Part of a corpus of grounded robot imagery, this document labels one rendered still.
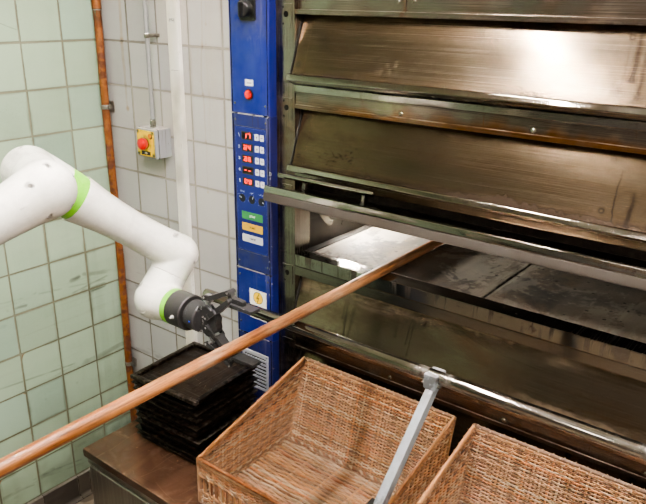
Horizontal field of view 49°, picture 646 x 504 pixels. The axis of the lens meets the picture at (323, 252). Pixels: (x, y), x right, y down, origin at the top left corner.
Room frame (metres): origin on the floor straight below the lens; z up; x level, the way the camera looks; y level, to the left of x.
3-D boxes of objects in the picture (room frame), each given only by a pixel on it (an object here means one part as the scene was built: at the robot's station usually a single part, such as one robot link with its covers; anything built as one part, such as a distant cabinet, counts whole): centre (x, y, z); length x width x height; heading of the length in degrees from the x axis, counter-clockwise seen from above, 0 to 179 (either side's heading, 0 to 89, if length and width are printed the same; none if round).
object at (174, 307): (1.62, 0.34, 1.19); 0.12 x 0.06 x 0.09; 142
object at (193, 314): (1.57, 0.28, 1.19); 0.09 x 0.07 x 0.08; 52
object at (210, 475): (1.66, -0.02, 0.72); 0.56 x 0.49 x 0.28; 52
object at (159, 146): (2.41, 0.59, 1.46); 0.10 x 0.07 x 0.10; 52
